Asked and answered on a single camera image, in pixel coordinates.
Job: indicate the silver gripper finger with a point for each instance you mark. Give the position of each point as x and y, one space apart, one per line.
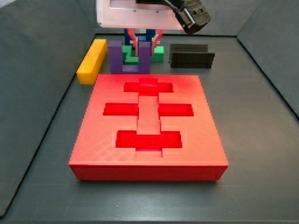
156 37
134 40

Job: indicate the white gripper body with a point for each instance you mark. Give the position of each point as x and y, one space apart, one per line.
127 14

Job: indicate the purple U-shaped block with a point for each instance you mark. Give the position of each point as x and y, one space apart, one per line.
123 62

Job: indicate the red puzzle board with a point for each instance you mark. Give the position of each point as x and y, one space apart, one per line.
148 131

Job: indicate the blue U-shaped block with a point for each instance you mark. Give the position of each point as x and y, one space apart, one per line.
143 37

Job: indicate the green S-shaped block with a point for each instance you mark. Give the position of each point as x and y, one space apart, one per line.
130 59

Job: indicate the black block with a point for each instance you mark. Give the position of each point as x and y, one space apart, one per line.
190 56

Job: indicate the yellow long block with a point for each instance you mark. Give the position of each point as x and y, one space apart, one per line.
90 65

